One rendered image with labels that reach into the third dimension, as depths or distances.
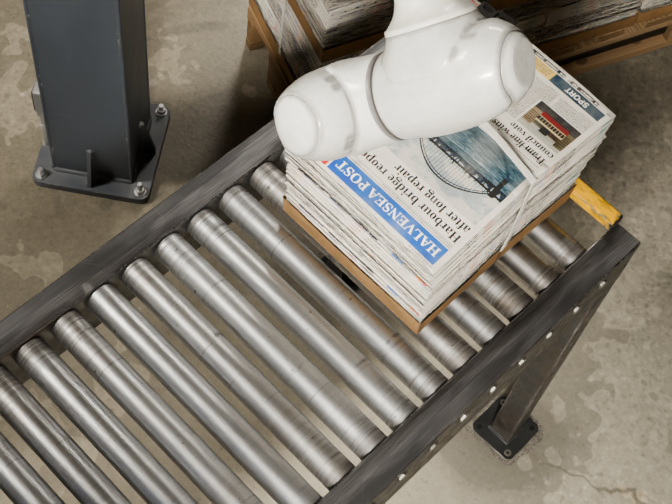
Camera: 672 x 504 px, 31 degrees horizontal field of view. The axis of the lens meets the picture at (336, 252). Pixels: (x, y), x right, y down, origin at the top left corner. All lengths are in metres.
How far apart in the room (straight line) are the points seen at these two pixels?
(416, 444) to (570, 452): 0.97
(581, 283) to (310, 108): 0.72
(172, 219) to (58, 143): 0.93
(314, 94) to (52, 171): 1.59
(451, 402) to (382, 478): 0.15
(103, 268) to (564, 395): 1.23
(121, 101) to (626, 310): 1.21
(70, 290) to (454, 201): 0.58
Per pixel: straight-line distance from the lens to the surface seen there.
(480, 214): 1.66
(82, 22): 2.42
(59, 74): 2.57
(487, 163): 1.70
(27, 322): 1.81
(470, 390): 1.80
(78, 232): 2.80
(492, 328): 1.85
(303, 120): 1.34
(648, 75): 3.26
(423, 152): 1.69
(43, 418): 1.76
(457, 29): 1.28
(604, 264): 1.95
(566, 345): 2.22
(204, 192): 1.91
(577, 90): 1.82
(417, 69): 1.29
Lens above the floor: 2.42
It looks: 60 degrees down
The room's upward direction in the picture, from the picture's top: 12 degrees clockwise
